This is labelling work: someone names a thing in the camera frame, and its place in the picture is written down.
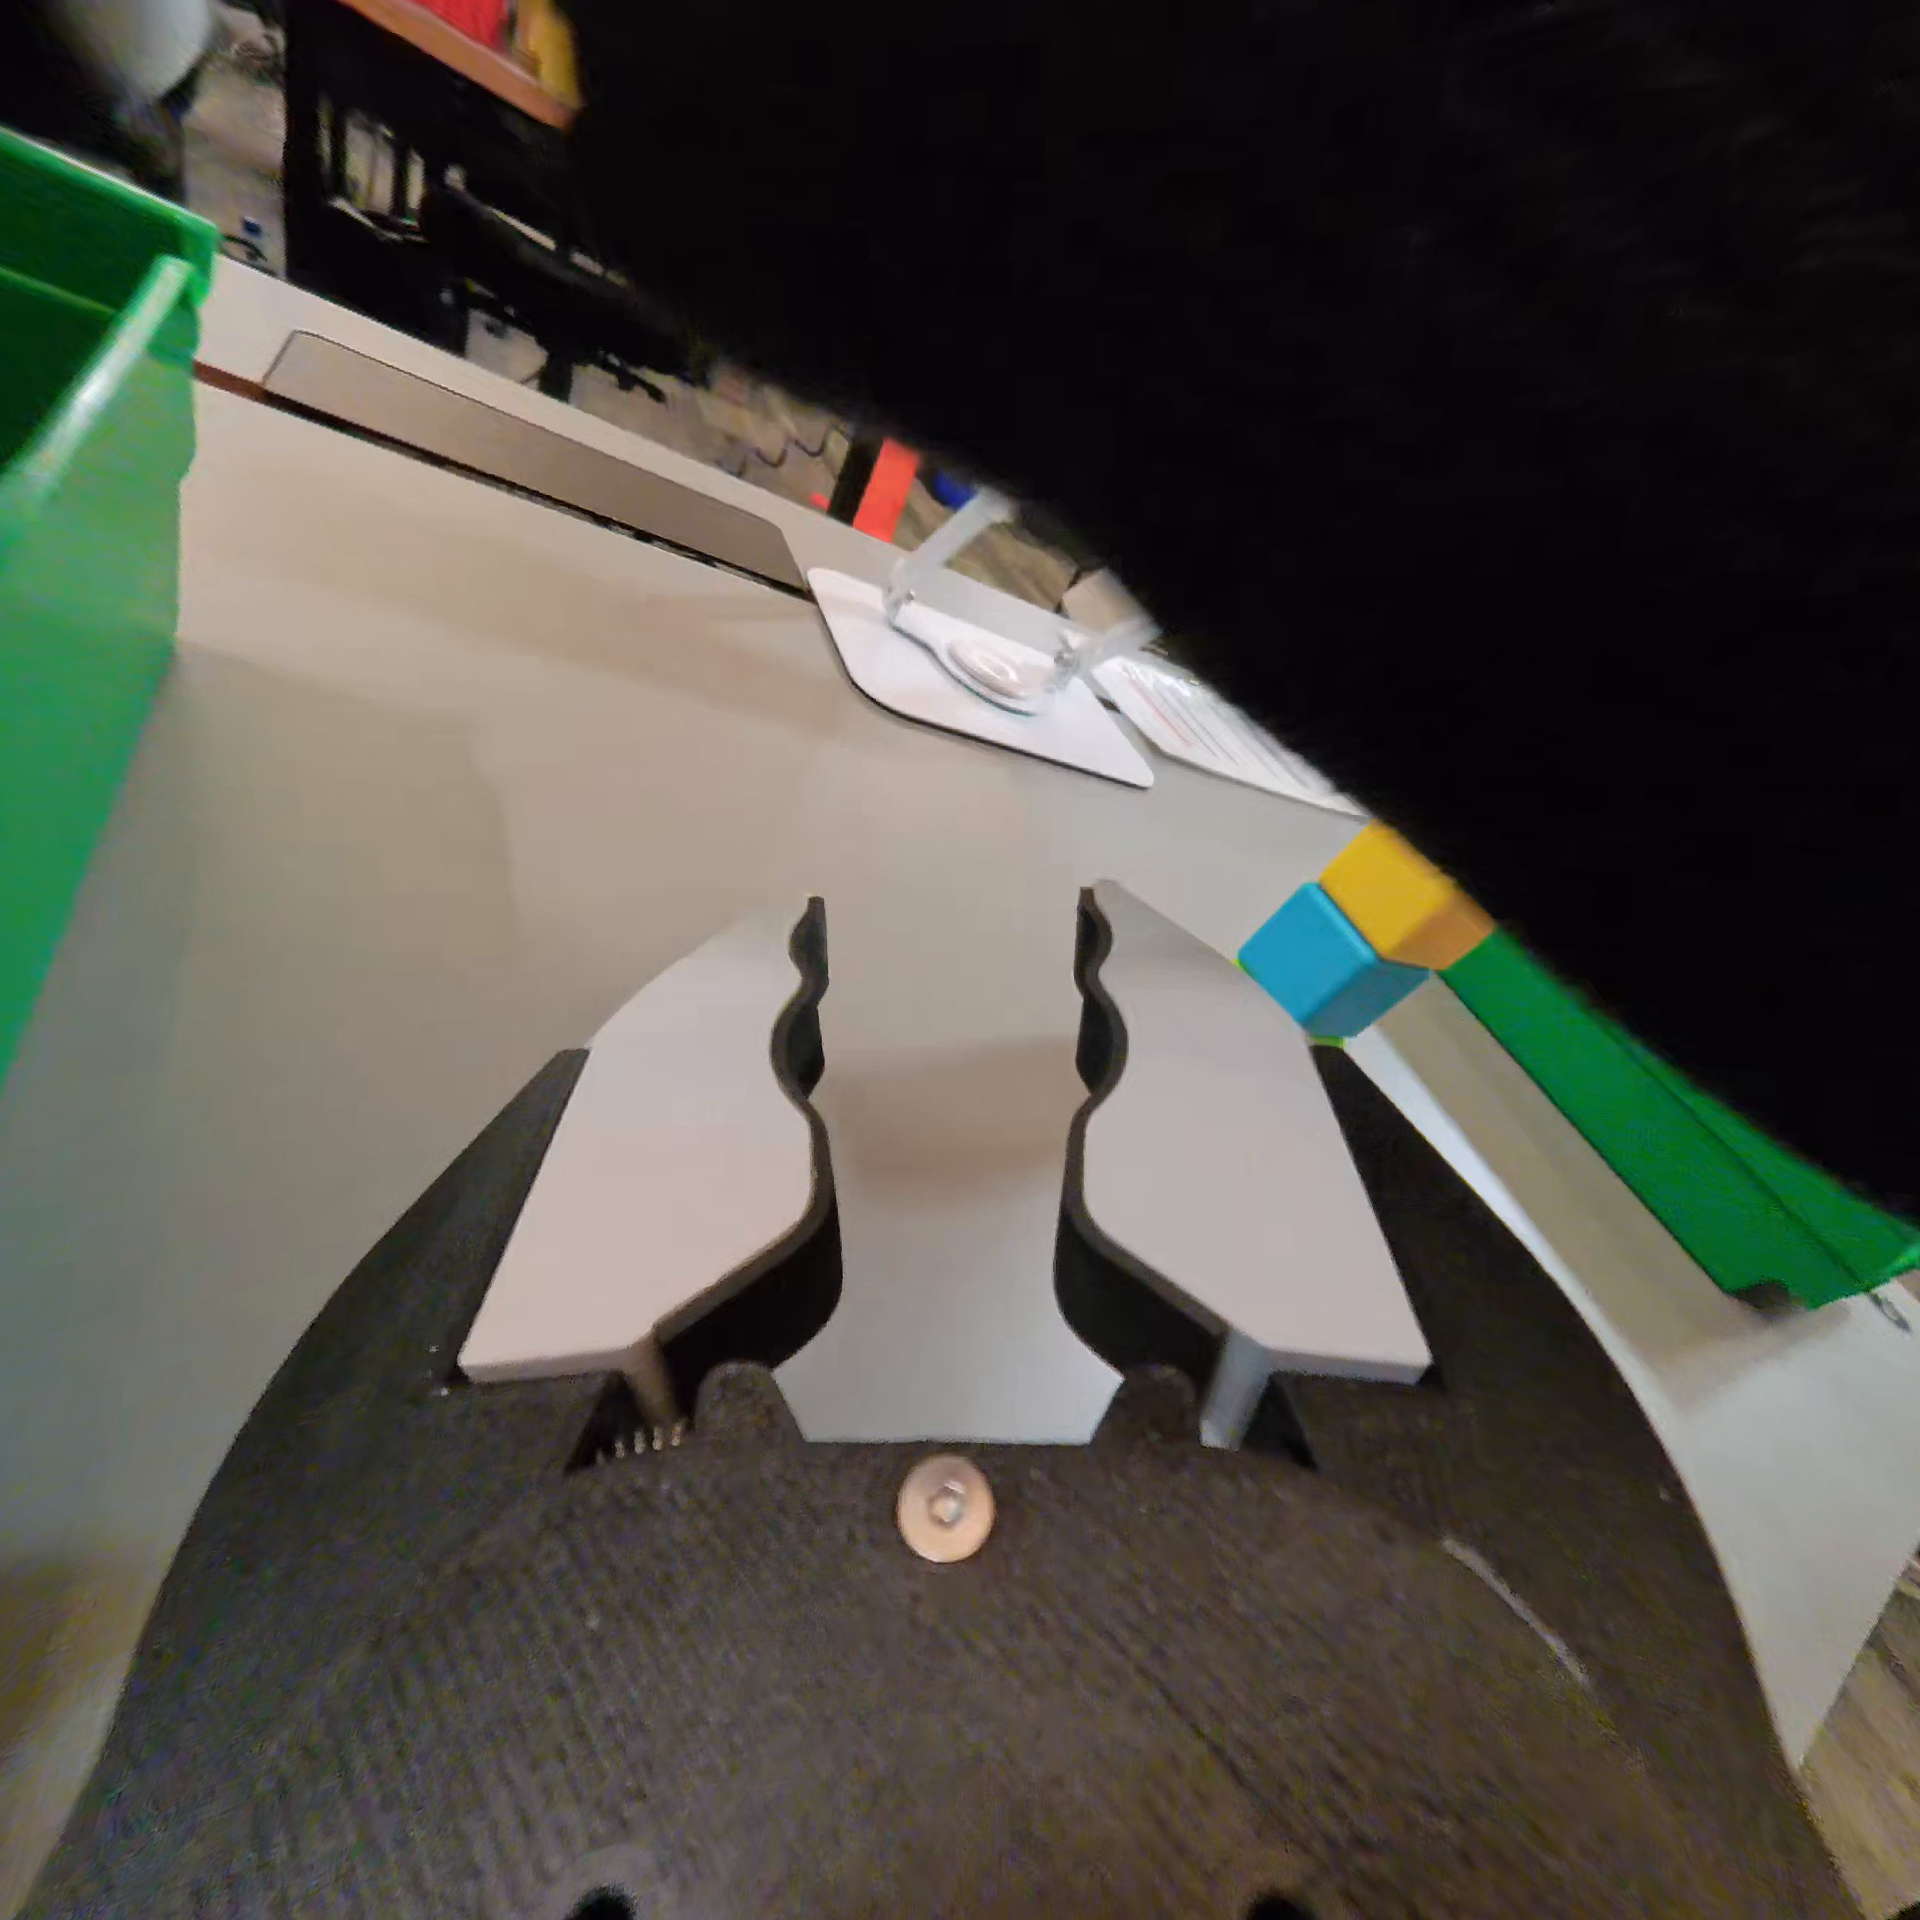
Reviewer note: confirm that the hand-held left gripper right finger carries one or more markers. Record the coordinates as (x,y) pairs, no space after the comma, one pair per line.
(1244,1170)

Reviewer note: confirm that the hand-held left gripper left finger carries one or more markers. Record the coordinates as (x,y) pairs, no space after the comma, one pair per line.
(660,1170)

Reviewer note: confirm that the blue magnetic cube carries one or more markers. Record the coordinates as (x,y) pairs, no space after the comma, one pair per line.
(1320,953)

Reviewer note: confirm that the yellow magnetic cube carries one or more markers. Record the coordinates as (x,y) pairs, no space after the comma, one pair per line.
(1395,884)

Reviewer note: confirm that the green plastic bin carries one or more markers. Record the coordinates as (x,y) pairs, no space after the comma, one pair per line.
(74,601)
(1651,1140)

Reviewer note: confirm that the person's right forearm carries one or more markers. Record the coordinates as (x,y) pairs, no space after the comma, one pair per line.
(1350,374)

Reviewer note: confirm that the laminated instruction sheet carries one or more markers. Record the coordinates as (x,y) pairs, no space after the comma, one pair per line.
(1200,721)

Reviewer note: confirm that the white monitor stand base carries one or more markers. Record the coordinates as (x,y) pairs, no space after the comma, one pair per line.
(901,661)

